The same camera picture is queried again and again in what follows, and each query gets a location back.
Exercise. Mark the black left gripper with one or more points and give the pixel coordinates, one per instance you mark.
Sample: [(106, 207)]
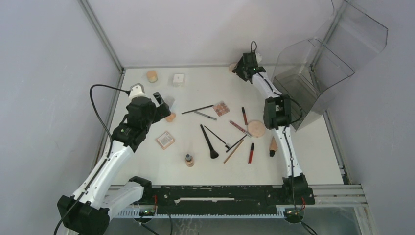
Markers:
[(161, 111)]

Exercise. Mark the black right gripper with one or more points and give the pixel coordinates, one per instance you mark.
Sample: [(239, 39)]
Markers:
[(238, 69)]

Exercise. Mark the beige beauty blender sponge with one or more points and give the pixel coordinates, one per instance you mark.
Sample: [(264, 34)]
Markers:
[(171, 117)]

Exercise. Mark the round beige sponge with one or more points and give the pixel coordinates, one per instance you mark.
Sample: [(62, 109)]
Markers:
[(232, 66)]

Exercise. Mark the orange square powder compact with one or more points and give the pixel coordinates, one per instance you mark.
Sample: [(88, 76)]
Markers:
[(165, 140)]

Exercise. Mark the nine-pan eyeshadow palette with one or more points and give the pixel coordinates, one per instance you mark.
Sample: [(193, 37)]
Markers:
[(221, 108)]

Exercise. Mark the clear acrylic makeup organizer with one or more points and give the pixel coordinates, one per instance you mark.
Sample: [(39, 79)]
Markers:
[(313, 71)]

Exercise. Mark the round beige powder puff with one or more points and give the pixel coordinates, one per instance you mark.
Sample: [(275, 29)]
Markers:
[(256, 128)]

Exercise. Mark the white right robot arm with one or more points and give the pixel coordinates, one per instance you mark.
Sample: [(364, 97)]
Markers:
[(277, 118)]

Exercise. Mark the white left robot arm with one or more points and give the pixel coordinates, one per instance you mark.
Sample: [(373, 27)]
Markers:
[(87, 211)]

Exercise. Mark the clear plastic bottle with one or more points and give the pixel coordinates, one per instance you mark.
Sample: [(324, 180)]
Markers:
[(169, 100)]

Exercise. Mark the white cube box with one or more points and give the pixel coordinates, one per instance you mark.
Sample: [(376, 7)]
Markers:
[(178, 80)]

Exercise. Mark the round tan jar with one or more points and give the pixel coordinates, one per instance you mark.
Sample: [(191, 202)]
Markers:
[(152, 76)]

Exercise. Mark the orange-red lip gloss tube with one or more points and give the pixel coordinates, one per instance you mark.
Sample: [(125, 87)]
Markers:
[(244, 116)]

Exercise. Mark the checkered eyeliner pencil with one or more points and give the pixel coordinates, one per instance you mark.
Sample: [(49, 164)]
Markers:
[(204, 115)]

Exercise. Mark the peach foundation bottle silver pump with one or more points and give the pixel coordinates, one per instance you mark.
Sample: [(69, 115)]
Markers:
[(189, 160)]

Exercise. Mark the large black powder brush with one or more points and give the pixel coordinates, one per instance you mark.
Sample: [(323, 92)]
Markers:
[(213, 153)]

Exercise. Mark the red glitter lip gloss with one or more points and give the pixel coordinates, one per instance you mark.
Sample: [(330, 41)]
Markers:
[(240, 128)]

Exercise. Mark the thin black angled brush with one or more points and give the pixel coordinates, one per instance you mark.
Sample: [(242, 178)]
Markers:
[(227, 145)]

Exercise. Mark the black slim liner brush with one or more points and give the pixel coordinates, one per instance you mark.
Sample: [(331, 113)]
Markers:
[(236, 143)]

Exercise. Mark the red black liquid lipstick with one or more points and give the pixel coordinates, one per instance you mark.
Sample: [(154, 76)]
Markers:
[(251, 154)]

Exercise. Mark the gold slim pencil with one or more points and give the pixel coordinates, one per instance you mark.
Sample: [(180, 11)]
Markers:
[(233, 151)]

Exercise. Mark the beige foundation bottle black cap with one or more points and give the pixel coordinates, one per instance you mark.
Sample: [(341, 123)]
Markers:
[(273, 147)]

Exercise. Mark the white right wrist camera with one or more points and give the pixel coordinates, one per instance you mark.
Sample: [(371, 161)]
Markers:
[(258, 57)]

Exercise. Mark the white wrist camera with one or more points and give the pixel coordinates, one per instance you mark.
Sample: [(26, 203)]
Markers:
[(258, 57), (136, 90)]

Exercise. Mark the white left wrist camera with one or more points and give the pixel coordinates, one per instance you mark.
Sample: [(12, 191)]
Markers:
[(136, 90)]

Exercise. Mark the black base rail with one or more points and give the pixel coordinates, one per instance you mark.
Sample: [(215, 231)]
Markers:
[(223, 200)]

